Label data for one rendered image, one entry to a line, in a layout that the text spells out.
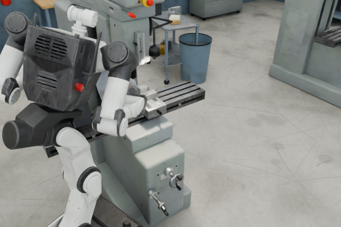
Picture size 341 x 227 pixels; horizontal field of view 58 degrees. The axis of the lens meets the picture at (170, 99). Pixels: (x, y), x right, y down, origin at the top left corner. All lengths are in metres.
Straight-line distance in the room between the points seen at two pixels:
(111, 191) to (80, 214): 0.93
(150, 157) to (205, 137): 1.48
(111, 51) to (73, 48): 0.15
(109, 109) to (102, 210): 0.98
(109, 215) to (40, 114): 0.93
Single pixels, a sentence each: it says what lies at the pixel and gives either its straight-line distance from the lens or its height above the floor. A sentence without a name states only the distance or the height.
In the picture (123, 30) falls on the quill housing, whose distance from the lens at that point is 1.88.
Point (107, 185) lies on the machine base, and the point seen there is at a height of 0.20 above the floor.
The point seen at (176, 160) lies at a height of 0.71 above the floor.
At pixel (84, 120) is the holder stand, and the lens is 2.09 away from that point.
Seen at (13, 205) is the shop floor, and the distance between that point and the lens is 3.11.
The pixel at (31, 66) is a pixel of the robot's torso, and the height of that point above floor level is 1.69.
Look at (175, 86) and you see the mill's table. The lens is 2.49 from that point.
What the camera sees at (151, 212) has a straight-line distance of 2.37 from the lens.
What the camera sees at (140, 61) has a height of 1.37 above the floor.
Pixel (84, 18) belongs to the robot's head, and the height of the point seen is 1.80.
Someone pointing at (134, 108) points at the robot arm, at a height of 1.40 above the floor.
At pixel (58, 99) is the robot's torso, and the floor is 1.57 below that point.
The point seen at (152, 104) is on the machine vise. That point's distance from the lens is 2.13.
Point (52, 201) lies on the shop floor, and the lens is 3.01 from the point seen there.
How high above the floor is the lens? 2.19
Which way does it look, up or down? 32 degrees down
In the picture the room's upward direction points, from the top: straight up
